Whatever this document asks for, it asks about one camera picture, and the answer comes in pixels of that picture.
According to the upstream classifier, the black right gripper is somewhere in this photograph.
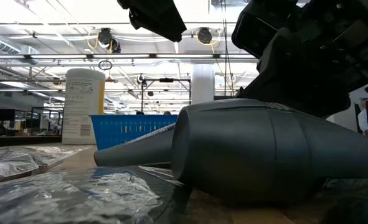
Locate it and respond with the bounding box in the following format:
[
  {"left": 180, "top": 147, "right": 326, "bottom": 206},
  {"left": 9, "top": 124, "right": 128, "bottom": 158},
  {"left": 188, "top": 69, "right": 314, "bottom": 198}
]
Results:
[{"left": 235, "top": 0, "right": 368, "bottom": 118}]

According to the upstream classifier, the grey hair dryer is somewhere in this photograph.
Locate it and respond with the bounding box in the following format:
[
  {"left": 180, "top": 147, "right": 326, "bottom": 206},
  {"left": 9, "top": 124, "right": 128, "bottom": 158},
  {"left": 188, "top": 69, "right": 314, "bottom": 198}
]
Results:
[{"left": 170, "top": 98, "right": 368, "bottom": 205}]

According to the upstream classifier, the white round pillar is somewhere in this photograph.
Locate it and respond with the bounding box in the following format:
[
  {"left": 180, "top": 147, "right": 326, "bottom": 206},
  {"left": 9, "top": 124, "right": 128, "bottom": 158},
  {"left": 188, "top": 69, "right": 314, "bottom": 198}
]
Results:
[{"left": 191, "top": 63, "right": 216, "bottom": 106}]

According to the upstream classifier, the blue slotted plastic basket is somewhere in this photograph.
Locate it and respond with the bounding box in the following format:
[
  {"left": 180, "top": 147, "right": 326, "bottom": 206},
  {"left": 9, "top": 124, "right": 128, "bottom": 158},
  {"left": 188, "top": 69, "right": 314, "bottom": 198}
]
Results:
[{"left": 89, "top": 114, "right": 179, "bottom": 151}]

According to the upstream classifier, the white wipes canister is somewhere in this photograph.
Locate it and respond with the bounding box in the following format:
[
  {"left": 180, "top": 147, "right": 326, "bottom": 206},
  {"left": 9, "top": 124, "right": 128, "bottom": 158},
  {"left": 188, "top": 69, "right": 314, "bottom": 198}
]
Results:
[{"left": 61, "top": 68, "right": 106, "bottom": 146}]

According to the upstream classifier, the dark grey toiletry tube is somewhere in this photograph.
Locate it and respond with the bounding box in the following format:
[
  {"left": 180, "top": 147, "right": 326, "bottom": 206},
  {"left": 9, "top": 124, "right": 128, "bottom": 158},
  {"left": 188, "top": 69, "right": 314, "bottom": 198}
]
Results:
[{"left": 93, "top": 123, "right": 177, "bottom": 168}]

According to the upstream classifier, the dark workbench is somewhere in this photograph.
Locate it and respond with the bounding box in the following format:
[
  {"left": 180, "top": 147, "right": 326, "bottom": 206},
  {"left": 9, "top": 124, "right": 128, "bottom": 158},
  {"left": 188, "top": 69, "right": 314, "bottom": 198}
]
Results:
[{"left": 0, "top": 135, "right": 63, "bottom": 149}]

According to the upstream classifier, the bagged dark blue sachet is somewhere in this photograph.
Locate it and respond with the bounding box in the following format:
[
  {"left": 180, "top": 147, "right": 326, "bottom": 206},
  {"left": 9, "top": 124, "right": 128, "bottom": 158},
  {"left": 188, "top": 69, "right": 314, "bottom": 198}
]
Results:
[{"left": 0, "top": 166, "right": 192, "bottom": 224}]

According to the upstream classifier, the far left clear plastic bag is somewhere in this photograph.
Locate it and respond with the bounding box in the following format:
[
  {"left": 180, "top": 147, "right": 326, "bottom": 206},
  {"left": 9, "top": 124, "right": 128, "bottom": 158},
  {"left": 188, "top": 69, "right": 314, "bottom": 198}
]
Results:
[{"left": 0, "top": 144, "right": 93, "bottom": 185}]

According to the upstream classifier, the black ceiling cable reel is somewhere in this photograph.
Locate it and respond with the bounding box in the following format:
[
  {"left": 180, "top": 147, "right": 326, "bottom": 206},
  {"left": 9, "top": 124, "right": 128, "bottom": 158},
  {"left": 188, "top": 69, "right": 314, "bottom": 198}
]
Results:
[
  {"left": 197, "top": 27, "right": 213, "bottom": 45},
  {"left": 97, "top": 27, "right": 113, "bottom": 45}
]

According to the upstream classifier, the black metal frame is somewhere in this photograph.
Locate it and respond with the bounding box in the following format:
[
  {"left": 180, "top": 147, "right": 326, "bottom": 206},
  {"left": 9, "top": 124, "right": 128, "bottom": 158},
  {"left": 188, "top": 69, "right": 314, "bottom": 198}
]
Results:
[{"left": 141, "top": 77, "right": 192, "bottom": 114}]

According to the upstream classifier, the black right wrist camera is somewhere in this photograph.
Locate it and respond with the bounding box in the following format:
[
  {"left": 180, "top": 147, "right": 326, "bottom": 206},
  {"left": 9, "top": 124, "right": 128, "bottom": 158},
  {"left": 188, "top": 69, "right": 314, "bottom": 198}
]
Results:
[{"left": 231, "top": 0, "right": 300, "bottom": 60}]

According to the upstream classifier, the grey ceiling air duct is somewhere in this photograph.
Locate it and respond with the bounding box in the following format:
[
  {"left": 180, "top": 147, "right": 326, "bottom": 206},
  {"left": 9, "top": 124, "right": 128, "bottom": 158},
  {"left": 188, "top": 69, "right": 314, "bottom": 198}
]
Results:
[{"left": 0, "top": 29, "right": 40, "bottom": 65}]

